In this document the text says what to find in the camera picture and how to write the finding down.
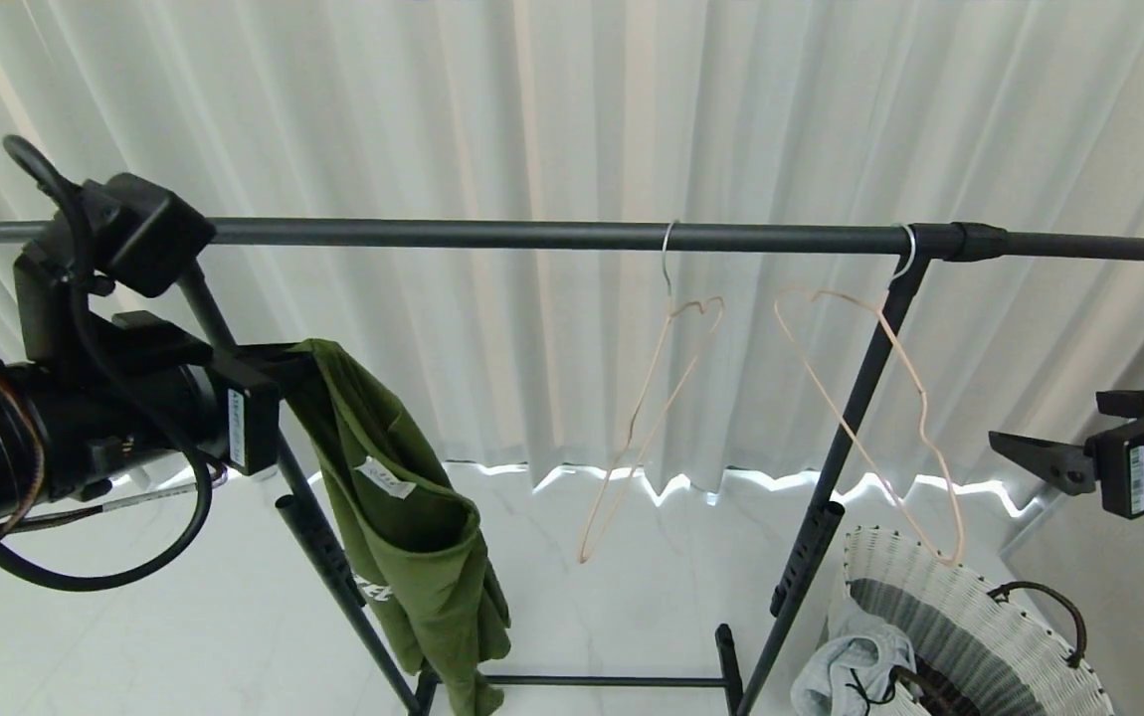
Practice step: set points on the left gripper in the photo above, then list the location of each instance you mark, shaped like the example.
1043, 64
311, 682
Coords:
134, 428

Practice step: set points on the pink clothes hanger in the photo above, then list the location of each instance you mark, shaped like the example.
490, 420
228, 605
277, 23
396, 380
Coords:
942, 497
627, 430

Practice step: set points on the green shirt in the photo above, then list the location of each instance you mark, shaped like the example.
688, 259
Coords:
403, 537

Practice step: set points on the white laundry basket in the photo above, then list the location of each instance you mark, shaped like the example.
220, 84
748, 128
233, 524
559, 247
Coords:
880, 567

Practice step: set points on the black clothes rack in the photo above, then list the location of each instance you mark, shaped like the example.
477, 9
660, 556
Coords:
532, 235

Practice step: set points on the pale grey shorts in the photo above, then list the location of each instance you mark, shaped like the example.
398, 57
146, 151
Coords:
846, 666

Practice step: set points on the white curtain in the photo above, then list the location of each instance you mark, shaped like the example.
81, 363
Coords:
532, 99

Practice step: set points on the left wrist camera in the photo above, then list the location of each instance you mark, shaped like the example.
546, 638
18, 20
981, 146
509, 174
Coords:
149, 234

